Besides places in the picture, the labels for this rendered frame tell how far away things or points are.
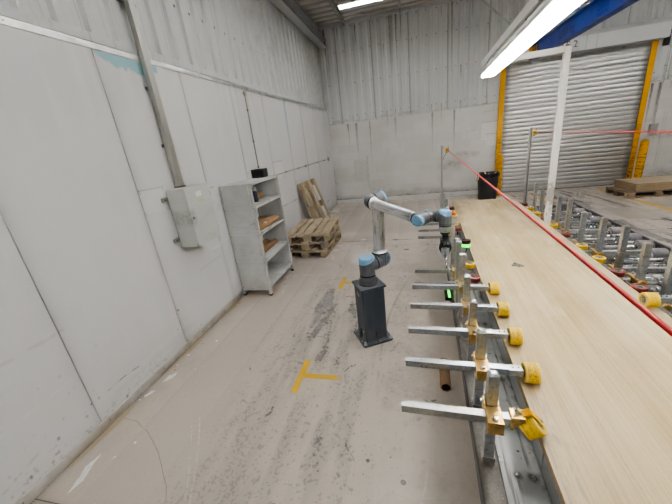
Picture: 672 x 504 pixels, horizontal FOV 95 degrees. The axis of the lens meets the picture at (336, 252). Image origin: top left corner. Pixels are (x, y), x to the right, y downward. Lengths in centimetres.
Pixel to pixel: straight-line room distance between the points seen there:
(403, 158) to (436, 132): 114
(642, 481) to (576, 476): 17
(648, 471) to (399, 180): 916
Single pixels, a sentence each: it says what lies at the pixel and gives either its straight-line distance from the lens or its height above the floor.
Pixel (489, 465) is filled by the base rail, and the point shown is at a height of 70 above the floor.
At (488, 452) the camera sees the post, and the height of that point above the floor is 75.
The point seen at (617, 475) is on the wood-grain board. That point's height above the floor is 90.
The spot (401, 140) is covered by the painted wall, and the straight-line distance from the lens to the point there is 990.
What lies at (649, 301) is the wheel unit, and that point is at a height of 95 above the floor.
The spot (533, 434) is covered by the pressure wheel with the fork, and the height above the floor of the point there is 93.
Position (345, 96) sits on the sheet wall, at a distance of 1015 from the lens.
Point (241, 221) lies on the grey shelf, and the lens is 421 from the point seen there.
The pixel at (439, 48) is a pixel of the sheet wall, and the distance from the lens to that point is 1014.
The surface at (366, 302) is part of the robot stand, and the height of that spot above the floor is 47.
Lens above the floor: 190
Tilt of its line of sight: 19 degrees down
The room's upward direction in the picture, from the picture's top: 7 degrees counter-clockwise
